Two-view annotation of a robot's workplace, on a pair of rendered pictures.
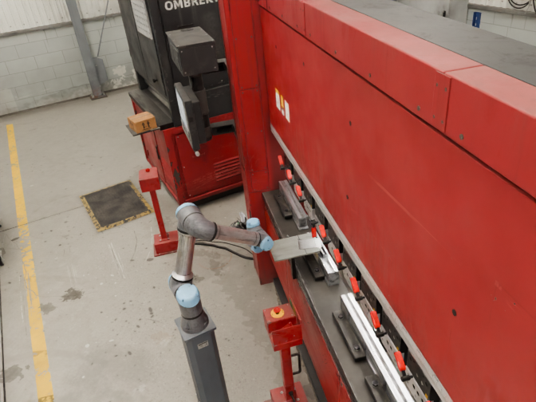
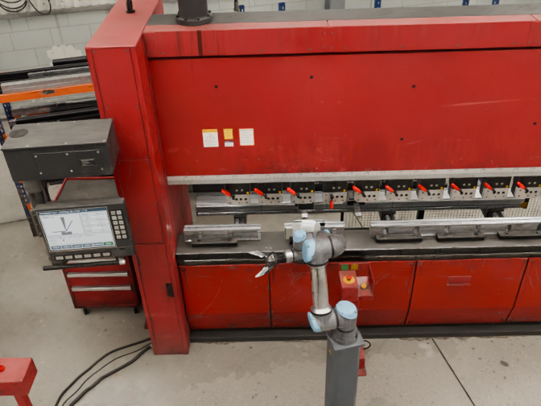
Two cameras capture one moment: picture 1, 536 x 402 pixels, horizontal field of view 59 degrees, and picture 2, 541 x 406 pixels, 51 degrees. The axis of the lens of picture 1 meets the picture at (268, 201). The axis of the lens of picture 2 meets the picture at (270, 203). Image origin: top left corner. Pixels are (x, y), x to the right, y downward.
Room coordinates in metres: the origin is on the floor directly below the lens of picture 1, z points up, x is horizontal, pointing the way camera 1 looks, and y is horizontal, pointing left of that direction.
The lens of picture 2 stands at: (1.81, 2.65, 3.29)
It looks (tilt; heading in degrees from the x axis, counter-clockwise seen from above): 36 degrees down; 281
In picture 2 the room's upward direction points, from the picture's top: 2 degrees counter-clockwise
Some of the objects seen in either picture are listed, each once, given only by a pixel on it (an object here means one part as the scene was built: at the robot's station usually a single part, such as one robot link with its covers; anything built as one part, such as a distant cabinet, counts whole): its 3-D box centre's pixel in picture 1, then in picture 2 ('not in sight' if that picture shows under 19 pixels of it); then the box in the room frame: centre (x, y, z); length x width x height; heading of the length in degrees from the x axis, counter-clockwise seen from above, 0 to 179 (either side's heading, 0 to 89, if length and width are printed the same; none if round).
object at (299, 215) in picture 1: (292, 203); (222, 232); (2.70, -0.16, 0.92); 0.50 x 0.06 x 0.10; 10
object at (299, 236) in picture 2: (254, 230); (302, 239); (2.13, 0.09, 1.14); 0.11 x 0.08 x 0.11; 24
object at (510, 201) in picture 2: not in sight; (360, 200); (1.81, -0.63, 0.93); 2.30 x 0.14 x 0.10; 10
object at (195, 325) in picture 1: (193, 316); (344, 329); (1.84, 0.46, 0.82); 0.15 x 0.15 x 0.10
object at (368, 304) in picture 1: (376, 298); (430, 185); (1.39, -0.40, 1.26); 0.15 x 0.09 x 0.17; 10
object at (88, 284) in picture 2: not in sight; (104, 250); (3.69, -0.34, 0.50); 0.50 x 0.50 x 1.00; 10
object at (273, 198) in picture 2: (304, 183); (270, 189); (2.38, -0.22, 1.26); 0.15 x 0.09 x 0.17; 10
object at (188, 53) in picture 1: (199, 96); (77, 202); (3.31, 0.41, 1.53); 0.51 x 0.25 x 0.85; 15
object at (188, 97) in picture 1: (191, 114); (88, 226); (3.24, 0.48, 1.42); 0.45 x 0.12 x 0.36; 15
